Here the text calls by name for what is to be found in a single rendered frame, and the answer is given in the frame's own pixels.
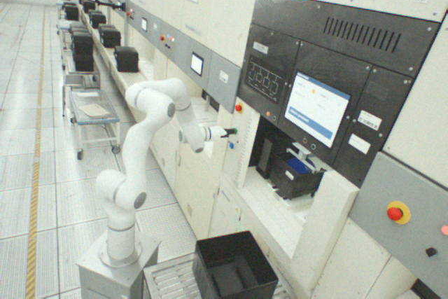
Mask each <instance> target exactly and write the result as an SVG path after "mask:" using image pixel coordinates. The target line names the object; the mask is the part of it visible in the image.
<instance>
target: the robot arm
mask: <svg viewBox="0 0 448 299"><path fill-rule="evenodd" d="M125 100H126V102H127V103H128V104H129V105H130V106H131V107H133V108H134V109H137V110H139V111H142V112H144V113H146V118H145V120H144V121H142V122H141V123H138V124H136V125H134V126H132V127H131V128H130V129H129V131H128V132H127V135H126V137H125V141H124V144H123V148H122V160H123V163H124V166H125V170H126V174H124V173H122V172H120V171H118V170H116V169H105V170H104V171H102V172H101V173H100V174H99V175H98V176H97V178H96V181H95V185H94V187H95V192H96V194H97V197H98V200H99V202H100V204H101V205H102V207H103V209H104V211H105V212H106V215H107V227H108V239H107V240H106V241H105V242H104V243H103V244H102V245H101V247H100V250H99V258H100V260H101V262H102V263H103V264H105V265H106V266H108V267H112V268H122V267H127V266H130V265H132V264H133V263H135V262H136V261H137V260H138V259H139V258H140V256H141V253H142V243H141V240H140V239H139V238H138V237H136V236H135V232H136V212H135V210H136V209H138V208H140V207H141V206H142V205H143V204H144V202H145V201H146V198H147V194H148V185H147V178H146V155H147V152H148V148H149V146H150V143H151V139H152V138H153V135H154V134H155V133H156V132H157V131H158V130H159V129H160V128H161V127H163V126H165V125H166V124H167V123H169V122H170V121H171V120H172V118H173V117H174V114H176V117H177V119H178V121H179V124H180V126H181V129H180V130H179V131H178V138H179V141H180V142H181V143H182V144H184V143H187V144H189V146H190V148H191V150H192V151H193V152H195V153H201V152H202V151H203V150H204V147H205V144H204V142H205V141H208V140H226V137H229V136H230V134H234V133H235V129H223V128H222V127H220V126H214V127H199V125H198V123H197V120H196V117H195V114H194V111H193V107H192V104H191V101H190V98H189V94H188V91H187V88H186V85H185V83H184V82H183V81H182V80H181V79H179V78H169V79H167V80H163V81H143V82H139V83H135V84H134V85H131V86H130V87H128V89H127V91H126V93H125Z"/></svg>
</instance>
